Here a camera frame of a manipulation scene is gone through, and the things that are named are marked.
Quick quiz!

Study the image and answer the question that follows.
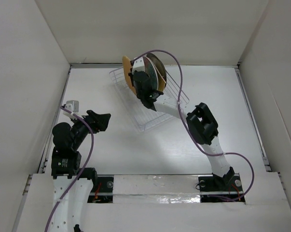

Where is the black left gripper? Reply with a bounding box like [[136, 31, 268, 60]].
[[70, 109, 110, 149]]

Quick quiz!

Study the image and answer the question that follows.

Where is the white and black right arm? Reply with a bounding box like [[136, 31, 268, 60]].
[[128, 71, 235, 192]]

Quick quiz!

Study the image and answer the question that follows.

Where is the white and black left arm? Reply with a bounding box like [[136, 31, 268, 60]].
[[44, 109, 111, 232]]

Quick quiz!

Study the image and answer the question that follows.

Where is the cream plate with brown rim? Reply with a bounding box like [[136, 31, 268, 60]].
[[146, 53, 166, 86]]

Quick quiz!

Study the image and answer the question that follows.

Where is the yellow green-rimmed square plate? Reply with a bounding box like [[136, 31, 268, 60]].
[[157, 79, 166, 92]]

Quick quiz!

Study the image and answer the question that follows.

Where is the grey reindeer round plate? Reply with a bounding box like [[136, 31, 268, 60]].
[[143, 56, 158, 90]]

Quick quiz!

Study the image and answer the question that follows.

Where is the orange woven square plate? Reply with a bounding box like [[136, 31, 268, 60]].
[[122, 56, 136, 95]]

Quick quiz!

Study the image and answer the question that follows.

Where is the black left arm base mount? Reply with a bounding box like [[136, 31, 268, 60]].
[[87, 175, 114, 203]]

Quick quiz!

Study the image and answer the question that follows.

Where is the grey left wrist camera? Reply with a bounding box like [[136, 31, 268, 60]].
[[62, 100, 79, 119]]

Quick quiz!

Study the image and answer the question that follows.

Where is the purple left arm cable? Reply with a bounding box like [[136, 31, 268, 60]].
[[44, 105, 97, 232]]

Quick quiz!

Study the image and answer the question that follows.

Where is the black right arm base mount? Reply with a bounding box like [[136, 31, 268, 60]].
[[195, 174, 245, 203]]

